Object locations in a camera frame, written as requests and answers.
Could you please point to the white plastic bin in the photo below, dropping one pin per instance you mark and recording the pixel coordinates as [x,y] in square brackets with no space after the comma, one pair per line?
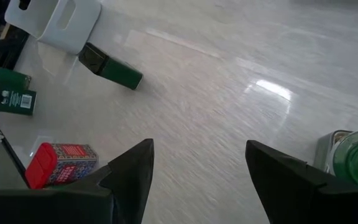
[51,25]

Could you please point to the dark green spice tin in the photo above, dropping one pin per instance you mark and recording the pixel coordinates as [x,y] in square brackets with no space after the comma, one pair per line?
[117,73]

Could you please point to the green-lidded glass spice jar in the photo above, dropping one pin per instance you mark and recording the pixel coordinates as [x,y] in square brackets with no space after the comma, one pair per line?
[357,158]
[14,101]

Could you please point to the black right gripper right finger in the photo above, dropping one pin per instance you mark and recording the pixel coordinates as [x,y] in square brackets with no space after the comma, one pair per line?
[306,202]

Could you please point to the red-lidded paprika tin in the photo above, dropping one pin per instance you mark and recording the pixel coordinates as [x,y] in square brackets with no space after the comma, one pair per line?
[64,165]

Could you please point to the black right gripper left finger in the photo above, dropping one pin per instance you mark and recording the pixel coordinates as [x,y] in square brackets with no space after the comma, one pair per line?
[73,205]

